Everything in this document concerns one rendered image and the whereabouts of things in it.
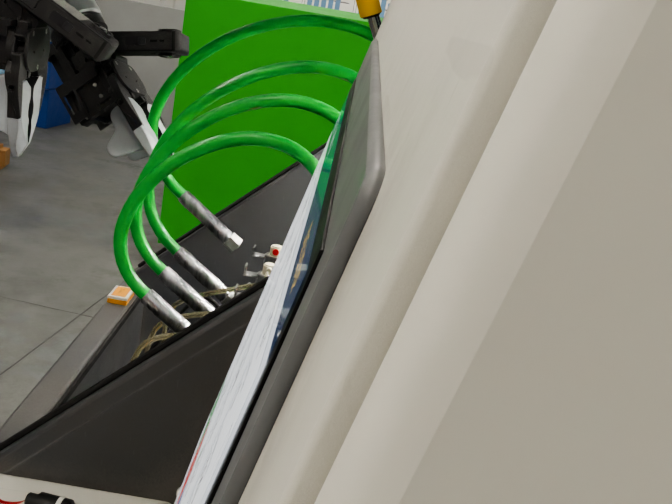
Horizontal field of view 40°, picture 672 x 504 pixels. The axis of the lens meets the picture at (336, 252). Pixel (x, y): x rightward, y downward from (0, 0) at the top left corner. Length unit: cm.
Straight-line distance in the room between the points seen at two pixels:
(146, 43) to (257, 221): 43
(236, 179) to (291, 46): 69
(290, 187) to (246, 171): 305
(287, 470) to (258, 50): 432
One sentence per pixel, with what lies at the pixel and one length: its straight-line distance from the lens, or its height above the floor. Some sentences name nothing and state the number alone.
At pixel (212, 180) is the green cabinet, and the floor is 44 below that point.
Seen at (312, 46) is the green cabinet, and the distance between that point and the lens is 443.
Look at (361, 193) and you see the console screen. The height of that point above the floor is 144.
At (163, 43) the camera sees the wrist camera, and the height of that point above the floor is 137.
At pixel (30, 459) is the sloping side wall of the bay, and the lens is 96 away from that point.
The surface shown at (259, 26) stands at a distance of 114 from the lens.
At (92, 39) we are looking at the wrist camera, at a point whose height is 137.
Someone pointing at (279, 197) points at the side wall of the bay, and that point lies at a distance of 149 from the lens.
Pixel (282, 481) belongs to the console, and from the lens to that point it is 16.
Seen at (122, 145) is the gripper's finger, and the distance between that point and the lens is 118.
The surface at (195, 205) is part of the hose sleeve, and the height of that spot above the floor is 118.
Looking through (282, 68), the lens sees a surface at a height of 137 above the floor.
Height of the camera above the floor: 148
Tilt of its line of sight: 16 degrees down
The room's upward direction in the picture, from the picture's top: 10 degrees clockwise
